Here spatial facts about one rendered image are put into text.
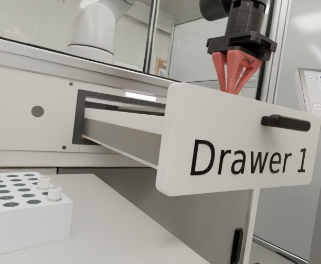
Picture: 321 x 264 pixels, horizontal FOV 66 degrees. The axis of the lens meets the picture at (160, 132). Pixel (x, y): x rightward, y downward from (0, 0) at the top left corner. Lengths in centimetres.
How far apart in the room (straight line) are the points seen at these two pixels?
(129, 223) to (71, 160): 27
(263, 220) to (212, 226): 141
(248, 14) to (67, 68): 34
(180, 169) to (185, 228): 55
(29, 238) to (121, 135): 17
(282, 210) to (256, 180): 183
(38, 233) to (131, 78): 40
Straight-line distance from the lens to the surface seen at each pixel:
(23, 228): 26
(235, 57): 42
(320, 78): 127
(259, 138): 33
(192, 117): 24
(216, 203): 84
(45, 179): 30
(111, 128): 40
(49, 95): 52
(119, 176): 61
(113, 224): 32
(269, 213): 222
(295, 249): 220
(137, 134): 32
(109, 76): 56
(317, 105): 114
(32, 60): 53
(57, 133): 53
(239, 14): 45
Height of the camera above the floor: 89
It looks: 3 degrees down
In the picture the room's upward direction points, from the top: 7 degrees clockwise
